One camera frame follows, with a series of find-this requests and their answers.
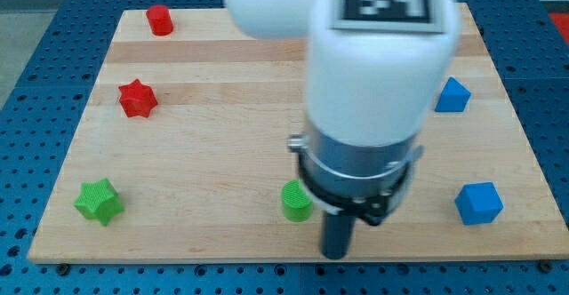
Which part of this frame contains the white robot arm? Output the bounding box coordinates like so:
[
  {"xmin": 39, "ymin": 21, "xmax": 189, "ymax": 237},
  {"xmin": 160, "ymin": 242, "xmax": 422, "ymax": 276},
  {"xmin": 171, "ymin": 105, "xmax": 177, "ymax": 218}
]
[{"xmin": 224, "ymin": 0, "xmax": 461, "ymax": 148}]

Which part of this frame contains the red star block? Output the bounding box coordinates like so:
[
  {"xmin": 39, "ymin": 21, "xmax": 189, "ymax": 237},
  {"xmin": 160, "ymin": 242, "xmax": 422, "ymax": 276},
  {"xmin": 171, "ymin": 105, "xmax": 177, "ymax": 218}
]
[{"xmin": 118, "ymin": 79, "xmax": 158, "ymax": 118}]

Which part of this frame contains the green star block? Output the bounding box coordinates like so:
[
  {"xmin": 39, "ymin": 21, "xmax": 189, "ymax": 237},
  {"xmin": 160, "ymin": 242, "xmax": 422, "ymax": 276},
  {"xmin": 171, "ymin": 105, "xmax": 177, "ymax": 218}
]
[{"xmin": 73, "ymin": 178, "xmax": 124, "ymax": 227}]

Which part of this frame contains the green cylinder block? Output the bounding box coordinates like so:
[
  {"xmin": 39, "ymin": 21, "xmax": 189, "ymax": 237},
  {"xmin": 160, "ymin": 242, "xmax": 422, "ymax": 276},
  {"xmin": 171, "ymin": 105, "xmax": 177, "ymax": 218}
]
[{"xmin": 280, "ymin": 179, "xmax": 314, "ymax": 222}]

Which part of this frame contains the silver wrist flange clamp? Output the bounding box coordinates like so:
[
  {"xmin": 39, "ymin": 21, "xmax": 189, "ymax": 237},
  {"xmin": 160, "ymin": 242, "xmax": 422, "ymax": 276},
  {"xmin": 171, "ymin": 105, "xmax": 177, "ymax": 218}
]
[{"xmin": 288, "ymin": 121, "xmax": 424, "ymax": 227}]

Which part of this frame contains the wooden board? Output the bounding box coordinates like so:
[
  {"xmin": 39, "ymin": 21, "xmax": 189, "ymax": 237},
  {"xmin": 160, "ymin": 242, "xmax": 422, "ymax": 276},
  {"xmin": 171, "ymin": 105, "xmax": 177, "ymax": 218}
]
[{"xmin": 28, "ymin": 6, "xmax": 568, "ymax": 264}]

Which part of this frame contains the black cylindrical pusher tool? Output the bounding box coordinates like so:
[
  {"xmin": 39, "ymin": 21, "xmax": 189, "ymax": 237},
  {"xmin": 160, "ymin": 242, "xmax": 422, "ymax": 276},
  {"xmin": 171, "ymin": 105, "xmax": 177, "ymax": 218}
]
[{"xmin": 320, "ymin": 212, "xmax": 356, "ymax": 259}]

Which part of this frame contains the black white fiducial tag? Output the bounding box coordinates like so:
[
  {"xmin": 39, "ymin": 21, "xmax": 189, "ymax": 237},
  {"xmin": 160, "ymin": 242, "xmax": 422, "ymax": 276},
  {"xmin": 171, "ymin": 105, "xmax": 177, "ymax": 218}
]
[{"xmin": 331, "ymin": 0, "xmax": 444, "ymax": 34}]

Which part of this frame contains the red cylinder block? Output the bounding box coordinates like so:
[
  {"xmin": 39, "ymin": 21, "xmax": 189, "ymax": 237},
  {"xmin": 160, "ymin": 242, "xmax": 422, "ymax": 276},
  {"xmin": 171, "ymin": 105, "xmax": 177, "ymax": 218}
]
[{"xmin": 146, "ymin": 4, "xmax": 173, "ymax": 36}]

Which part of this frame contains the blue triangular prism block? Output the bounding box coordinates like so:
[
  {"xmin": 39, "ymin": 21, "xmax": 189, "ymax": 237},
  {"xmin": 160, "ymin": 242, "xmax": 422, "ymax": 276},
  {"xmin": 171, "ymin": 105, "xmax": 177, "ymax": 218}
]
[{"xmin": 435, "ymin": 76, "xmax": 471, "ymax": 113}]

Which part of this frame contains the blue cube block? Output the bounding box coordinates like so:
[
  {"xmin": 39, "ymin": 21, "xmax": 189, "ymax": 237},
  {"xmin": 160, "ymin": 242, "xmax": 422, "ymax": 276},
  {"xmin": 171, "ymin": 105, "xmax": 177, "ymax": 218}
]
[{"xmin": 454, "ymin": 182, "xmax": 504, "ymax": 226}]

